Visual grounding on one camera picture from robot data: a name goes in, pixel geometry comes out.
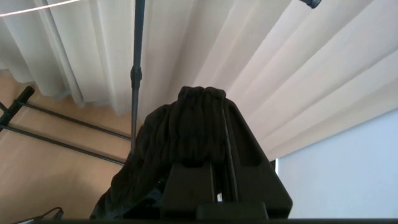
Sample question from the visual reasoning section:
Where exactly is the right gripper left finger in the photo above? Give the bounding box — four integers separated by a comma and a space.
159, 161, 218, 218

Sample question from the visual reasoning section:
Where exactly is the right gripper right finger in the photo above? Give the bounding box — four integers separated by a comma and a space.
222, 99, 293, 218

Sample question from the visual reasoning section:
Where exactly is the black garment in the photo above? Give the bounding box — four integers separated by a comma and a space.
89, 86, 240, 220

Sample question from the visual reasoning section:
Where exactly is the black clothes rack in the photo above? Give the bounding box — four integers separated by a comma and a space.
0, 0, 323, 166

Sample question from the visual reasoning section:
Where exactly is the pink clothes hanger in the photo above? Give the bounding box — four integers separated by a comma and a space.
0, 0, 82, 18

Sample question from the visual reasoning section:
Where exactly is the black cable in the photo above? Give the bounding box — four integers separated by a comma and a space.
17, 207, 65, 223

